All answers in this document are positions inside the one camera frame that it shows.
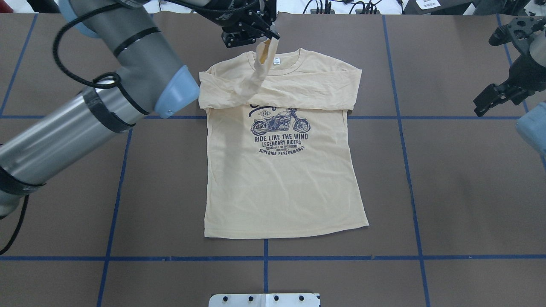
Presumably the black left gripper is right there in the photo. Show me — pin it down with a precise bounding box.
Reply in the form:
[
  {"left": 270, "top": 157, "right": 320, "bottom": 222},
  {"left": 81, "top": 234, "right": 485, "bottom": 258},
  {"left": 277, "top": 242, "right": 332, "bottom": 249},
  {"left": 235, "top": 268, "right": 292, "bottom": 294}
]
[{"left": 188, "top": 0, "right": 280, "bottom": 47}]

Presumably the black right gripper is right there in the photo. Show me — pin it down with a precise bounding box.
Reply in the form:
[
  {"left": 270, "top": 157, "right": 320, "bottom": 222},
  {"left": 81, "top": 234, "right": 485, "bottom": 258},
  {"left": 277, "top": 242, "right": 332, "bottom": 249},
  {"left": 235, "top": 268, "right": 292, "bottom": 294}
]
[{"left": 473, "top": 54, "right": 546, "bottom": 117}]

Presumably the cream long-sleeve graphic shirt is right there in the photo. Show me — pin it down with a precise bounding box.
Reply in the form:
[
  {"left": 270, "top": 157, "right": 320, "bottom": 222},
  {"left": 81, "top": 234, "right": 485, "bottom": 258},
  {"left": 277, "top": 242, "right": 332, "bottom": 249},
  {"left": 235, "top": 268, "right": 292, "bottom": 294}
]
[{"left": 198, "top": 39, "right": 369, "bottom": 240}]

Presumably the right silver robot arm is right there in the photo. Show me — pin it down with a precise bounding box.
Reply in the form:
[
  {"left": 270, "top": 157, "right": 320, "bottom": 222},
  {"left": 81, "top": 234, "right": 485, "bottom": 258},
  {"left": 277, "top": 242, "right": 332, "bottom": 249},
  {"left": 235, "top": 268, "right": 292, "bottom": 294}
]
[{"left": 473, "top": 26, "right": 546, "bottom": 156}]

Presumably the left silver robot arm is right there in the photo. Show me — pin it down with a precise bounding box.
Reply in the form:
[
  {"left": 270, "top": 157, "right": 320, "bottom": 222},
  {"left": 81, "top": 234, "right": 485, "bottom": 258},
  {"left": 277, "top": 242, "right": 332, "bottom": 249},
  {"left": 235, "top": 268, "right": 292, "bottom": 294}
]
[{"left": 0, "top": 0, "right": 199, "bottom": 218}]

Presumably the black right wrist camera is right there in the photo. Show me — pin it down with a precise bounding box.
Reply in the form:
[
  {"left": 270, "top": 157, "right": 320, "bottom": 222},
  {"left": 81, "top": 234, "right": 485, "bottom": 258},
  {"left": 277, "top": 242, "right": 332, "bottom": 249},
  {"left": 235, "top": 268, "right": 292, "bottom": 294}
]
[{"left": 489, "top": 16, "right": 546, "bottom": 56}]

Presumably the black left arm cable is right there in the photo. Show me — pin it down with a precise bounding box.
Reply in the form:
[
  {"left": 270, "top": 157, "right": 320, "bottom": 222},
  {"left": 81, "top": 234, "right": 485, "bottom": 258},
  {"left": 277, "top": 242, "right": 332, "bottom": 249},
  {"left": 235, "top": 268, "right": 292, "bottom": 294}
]
[{"left": 0, "top": 0, "right": 256, "bottom": 256}]

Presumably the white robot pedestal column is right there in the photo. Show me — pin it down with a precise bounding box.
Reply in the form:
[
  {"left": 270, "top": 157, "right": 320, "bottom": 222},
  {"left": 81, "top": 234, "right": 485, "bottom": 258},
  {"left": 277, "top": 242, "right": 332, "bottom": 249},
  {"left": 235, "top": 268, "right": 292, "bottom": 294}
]
[{"left": 208, "top": 293, "right": 321, "bottom": 307}]

